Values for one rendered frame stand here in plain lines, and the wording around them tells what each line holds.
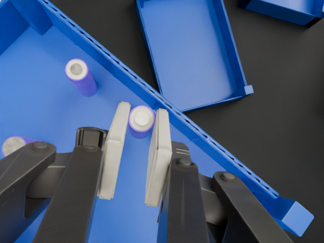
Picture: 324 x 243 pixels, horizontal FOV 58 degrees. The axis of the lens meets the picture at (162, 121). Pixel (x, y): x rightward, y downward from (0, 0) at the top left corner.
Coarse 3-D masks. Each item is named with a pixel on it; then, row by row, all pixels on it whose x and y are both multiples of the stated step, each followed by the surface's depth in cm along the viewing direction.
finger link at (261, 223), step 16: (224, 176) 12; (224, 192) 11; (240, 192) 11; (240, 208) 10; (256, 208) 10; (208, 224) 12; (240, 224) 10; (256, 224) 9; (272, 224) 10; (224, 240) 11; (240, 240) 10; (256, 240) 9; (272, 240) 9; (288, 240) 9
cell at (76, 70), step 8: (72, 64) 23; (80, 64) 23; (72, 72) 22; (80, 72) 23; (88, 72) 23; (72, 80) 23; (80, 80) 23; (88, 80) 24; (80, 88) 25; (88, 88) 26; (96, 88) 28; (88, 96) 29
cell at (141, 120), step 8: (136, 112) 19; (144, 112) 19; (152, 112) 19; (128, 120) 19; (136, 120) 19; (144, 120) 19; (152, 120) 19; (136, 128) 19; (144, 128) 19; (136, 136) 23; (144, 136) 23
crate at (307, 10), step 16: (240, 0) 75; (256, 0) 71; (272, 0) 76; (288, 0) 77; (304, 0) 77; (320, 0) 74; (272, 16) 76; (288, 16) 74; (304, 16) 73; (320, 16) 71
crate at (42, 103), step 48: (48, 0) 24; (0, 48) 28; (48, 48) 29; (96, 48) 24; (0, 96) 28; (48, 96) 28; (96, 96) 29; (144, 96) 27; (0, 144) 27; (144, 144) 29; (192, 144) 29; (144, 192) 28; (96, 240) 27; (144, 240) 28
